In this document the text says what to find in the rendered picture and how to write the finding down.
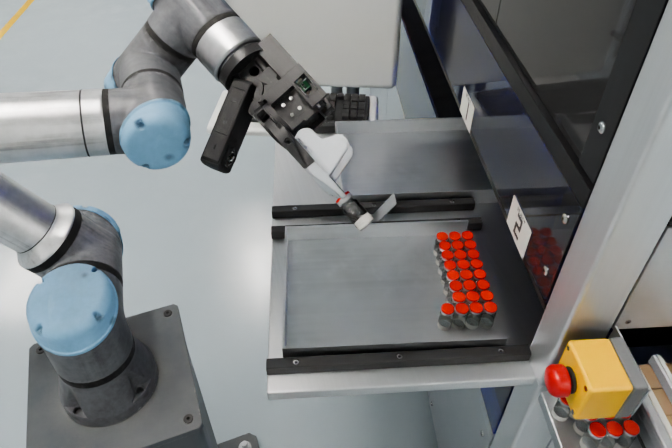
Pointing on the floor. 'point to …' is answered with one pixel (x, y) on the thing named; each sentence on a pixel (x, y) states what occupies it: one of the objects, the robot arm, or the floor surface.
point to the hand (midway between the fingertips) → (334, 194)
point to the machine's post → (606, 238)
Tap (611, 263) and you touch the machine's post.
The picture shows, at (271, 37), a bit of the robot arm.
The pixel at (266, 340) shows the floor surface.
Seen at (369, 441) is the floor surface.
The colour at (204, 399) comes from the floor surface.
